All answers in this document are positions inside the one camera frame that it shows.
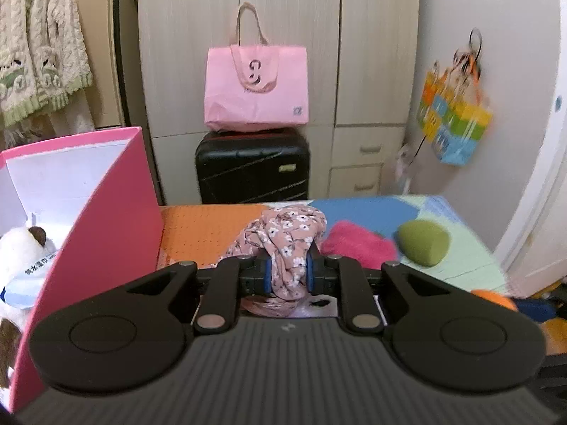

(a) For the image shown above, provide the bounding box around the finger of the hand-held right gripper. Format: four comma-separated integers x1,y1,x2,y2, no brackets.
516,299,567,322

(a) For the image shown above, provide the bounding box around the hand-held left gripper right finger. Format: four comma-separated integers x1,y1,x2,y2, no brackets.
305,243,470,334

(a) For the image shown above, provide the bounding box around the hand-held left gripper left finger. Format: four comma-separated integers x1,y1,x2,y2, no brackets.
111,250,273,335

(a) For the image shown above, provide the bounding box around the pink floral cloth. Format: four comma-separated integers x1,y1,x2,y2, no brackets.
221,206,329,317

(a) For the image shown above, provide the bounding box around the orange ball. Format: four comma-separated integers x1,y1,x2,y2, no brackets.
470,289,518,313

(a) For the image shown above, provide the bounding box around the pink cardboard box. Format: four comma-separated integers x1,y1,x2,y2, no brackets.
0,126,165,412

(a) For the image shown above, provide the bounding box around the blue wet wipes pack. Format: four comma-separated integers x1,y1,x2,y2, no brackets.
0,252,57,308

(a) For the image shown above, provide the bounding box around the white plush toy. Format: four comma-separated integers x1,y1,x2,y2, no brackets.
0,226,58,390

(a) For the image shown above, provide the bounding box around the pink fuzzy cloth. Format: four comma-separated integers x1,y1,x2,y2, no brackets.
320,220,398,271

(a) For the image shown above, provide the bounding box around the colourful foam mat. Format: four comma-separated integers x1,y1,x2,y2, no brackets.
155,194,510,319

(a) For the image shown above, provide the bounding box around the black suitcase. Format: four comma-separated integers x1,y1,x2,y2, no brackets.
195,127,311,205

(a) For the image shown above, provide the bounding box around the green ball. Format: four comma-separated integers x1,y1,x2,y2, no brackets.
395,220,453,268

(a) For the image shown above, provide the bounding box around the white door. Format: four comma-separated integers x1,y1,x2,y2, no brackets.
492,0,567,299

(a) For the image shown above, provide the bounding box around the white plastic bag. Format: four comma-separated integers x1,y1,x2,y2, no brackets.
394,142,419,191

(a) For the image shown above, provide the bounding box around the pink tote bag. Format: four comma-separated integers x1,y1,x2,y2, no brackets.
204,2,309,132

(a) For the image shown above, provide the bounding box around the colourful gift bag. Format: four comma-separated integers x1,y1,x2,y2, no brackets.
416,59,493,166

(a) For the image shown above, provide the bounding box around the grey three-door wardrobe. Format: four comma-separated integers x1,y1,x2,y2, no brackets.
137,0,419,206

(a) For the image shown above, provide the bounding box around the black clothes rack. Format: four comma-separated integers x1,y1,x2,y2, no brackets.
111,0,134,128

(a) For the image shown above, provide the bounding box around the beige tall cabinet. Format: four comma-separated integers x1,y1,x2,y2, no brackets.
66,0,142,129

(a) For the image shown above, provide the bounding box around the cream knitted cardigan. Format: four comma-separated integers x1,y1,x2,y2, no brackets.
0,0,96,151

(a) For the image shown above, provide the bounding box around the black wall hook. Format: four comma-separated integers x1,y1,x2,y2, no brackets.
467,28,484,67

